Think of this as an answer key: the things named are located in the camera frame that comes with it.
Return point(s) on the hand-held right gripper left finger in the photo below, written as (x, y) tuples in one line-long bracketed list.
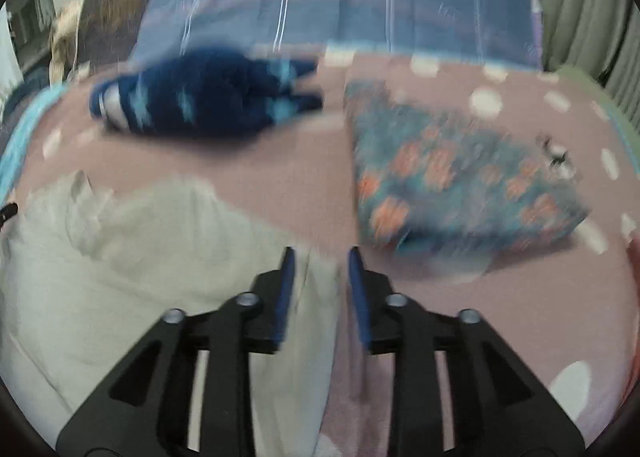
[(286, 289)]

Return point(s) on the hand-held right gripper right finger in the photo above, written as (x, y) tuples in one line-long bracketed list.
[(356, 289)]

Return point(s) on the beige small garment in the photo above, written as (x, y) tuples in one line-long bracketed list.
[(150, 257)]

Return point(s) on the pink polka dot blanket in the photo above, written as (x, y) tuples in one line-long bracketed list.
[(300, 162)]

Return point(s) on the folded floral teal garment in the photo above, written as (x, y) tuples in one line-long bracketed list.
[(450, 177)]

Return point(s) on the navy star print garment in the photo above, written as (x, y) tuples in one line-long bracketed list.
[(210, 94)]

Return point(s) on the dark brown patterned cloth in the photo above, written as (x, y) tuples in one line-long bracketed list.
[(117, 7)]

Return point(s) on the pale yellow fuzzy object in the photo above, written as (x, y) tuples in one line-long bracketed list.
[(65, 39)]

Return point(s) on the grey green curtain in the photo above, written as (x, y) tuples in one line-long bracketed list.
[(585, 2)]

